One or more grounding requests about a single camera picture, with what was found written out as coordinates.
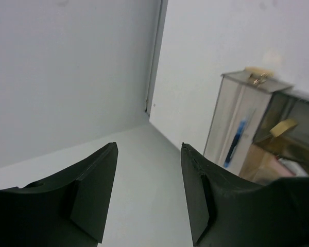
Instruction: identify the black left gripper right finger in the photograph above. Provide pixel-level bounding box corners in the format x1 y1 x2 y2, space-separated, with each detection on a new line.
181 144 309 246

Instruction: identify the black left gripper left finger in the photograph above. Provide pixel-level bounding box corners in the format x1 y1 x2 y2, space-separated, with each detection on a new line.
0 142 118 246

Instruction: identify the yellow eraser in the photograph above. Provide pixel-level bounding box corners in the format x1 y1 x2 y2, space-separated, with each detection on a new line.
270 119 298 137

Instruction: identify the pink stapler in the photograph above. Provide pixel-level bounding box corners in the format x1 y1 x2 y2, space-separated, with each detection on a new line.
273 157 309 177

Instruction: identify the clear acrylic organizer box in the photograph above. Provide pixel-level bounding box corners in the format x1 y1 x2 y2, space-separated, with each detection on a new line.
204 68 309 185

